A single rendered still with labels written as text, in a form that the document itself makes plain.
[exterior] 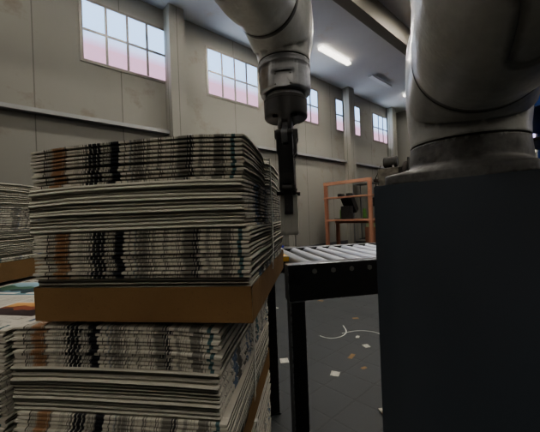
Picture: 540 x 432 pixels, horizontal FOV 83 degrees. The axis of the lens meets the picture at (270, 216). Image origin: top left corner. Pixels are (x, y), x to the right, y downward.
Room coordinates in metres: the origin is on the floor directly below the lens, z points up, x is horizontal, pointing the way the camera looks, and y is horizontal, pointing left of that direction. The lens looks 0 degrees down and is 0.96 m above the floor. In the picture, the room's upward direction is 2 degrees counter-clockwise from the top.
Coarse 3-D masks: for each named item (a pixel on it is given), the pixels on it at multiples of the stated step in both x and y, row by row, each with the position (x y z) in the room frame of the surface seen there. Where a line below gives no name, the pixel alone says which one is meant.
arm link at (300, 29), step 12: (300, 0) 0.46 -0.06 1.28; (300, 12) 0.46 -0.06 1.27; (288, 24) 0.46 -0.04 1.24; (300, 24) 0.47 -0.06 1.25; (312, 24) 0.52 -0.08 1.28; (252, 36) 0.47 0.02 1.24; (264, 36) 0.46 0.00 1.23; (276, 36) 0.47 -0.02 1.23; (288, 36) 0.47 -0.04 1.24; (300, 36) 0.48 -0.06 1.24; (312, 36) 0.52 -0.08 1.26; (252, 48) 0.52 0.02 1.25; (264, 48) 0.49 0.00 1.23; (276, 48) 0.49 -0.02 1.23; (288, 48) 0.49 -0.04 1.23; (300, 48) 0.50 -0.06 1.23
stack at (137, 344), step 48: (0, 288) 0.65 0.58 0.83; (0, 336) 0.40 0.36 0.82; (48, 336) 0.40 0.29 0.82; (96, 336) 0.39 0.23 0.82; (144, 336) 0.38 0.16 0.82; (192, 336) 0.37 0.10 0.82; (240, 336) 0.46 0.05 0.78; (0, 384) 0.40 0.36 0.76; (48, 384) 0.40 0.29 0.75; (96, 384) 0.39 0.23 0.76; (144, 384) 0.38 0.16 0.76; (192, 384) 0.37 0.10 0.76; (240, 384) 0.45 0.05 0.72
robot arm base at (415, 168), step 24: (432, 144) 0.43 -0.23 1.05; (456, 144) 0.41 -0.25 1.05; (480, 144) 0.39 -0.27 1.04; (504, 144) 0.39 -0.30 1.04; (528, 144) 0.39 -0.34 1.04; (432, 168) 0.42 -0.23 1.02; (456, 168) 0.40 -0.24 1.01; (480, 168) 0.38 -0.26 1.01; (504, 168) 0.36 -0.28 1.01; (528, 168) 0.34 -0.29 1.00
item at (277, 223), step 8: (264, 168) 0.58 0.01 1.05; (272, 168) 0.64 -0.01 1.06; (272, 176) 0.63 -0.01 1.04; (272, 184) 0.63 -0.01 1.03; (272, 192) 0.63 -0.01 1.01; (280, 216) 0.71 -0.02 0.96; (280, 224) 0.68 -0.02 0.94; (280, 232) 0.68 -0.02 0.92; (280, 240) 0.68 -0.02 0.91; (280, 248) 0.72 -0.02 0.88; (272, 256) 0.57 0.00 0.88
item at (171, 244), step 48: (96, 144) 0.39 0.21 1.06; (144, 144) 0.38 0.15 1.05; (192, 144) 0.37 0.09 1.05; (240, 144) 0.36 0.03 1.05; (48, 192) 0.39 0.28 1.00; (96, 192) 0.38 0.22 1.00; (144, 192) 0.37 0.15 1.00; (192, 192) 0.37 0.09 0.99; (240, 192) 0.36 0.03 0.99; (48, 240) 0.39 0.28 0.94; (96, 240) 0.38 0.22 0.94; (144, 240) 0.37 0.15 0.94; (192, 240) 0.37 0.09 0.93; (240, 240) 0.36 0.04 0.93
